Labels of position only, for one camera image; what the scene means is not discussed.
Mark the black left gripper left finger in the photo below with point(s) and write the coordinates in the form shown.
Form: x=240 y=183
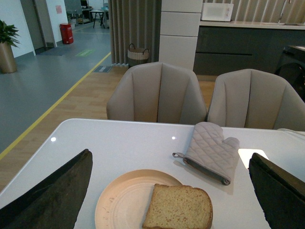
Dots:
x=55 y=202

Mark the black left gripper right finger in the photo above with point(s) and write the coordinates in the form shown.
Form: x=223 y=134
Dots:
x=280 y=194

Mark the toasted bread slice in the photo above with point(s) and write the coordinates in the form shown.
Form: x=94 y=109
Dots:
x=178 y=207

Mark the beige round plate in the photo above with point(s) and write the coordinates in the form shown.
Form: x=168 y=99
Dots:
x=124 y=202

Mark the grey quilted oven mitt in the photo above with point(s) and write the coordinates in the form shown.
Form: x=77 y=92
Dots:
x=210 y=153

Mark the beige right dining chair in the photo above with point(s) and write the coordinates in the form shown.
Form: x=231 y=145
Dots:
x=251 y=98

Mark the beige dining chair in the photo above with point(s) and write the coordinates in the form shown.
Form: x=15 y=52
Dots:
x=251 y=98
x=158 y=92

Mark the dark washing machine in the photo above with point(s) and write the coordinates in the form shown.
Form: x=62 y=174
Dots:
x=291 y=66

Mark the beige left dining chair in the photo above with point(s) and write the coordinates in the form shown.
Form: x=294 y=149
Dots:
x=158 y=92

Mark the grey kitchen counter cabinet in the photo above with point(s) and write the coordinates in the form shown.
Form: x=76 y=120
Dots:
x=223 y=47

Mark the woven laundry basket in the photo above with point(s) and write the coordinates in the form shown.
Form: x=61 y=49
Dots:
x=137 y=55

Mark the red box cabinet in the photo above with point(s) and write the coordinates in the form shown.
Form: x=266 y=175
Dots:
x=66 y=33

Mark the potted green plant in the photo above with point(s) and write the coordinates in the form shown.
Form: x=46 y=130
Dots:
x=8 y=38

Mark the white microwave oven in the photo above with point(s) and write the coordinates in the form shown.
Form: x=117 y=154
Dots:
x=216 y=12

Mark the white pillar cabinet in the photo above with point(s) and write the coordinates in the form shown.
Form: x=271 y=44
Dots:
x=180 y=21

